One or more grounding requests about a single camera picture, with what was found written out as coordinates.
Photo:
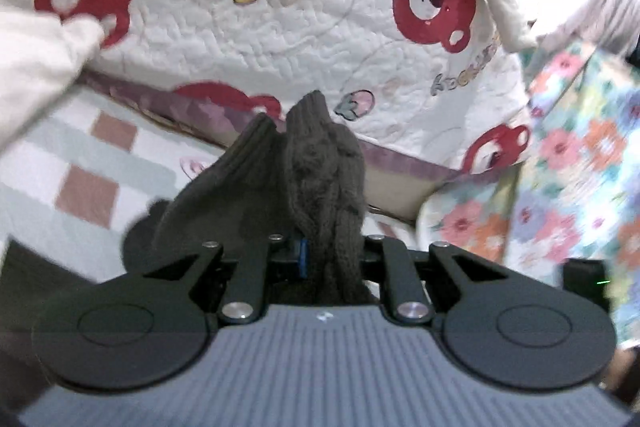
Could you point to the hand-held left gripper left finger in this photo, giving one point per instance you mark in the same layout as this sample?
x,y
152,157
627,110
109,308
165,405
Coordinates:
x,y
302,259

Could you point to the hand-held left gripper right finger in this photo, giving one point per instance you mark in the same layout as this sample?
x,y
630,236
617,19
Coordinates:
x,y
387,257

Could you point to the beige bed side panel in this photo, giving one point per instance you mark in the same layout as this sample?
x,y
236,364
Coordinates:
x,y
400,192

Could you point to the floral blanket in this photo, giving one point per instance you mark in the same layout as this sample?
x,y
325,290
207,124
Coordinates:
x,y
575,157

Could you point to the white quilt with red bears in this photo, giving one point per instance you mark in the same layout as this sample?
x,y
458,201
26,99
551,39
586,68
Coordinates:
x,y
300,7

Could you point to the dark brown knit sweater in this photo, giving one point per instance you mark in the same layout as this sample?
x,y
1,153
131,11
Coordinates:
x,y
75,142

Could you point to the white cloth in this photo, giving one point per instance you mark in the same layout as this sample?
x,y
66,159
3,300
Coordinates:
x,y
35,72

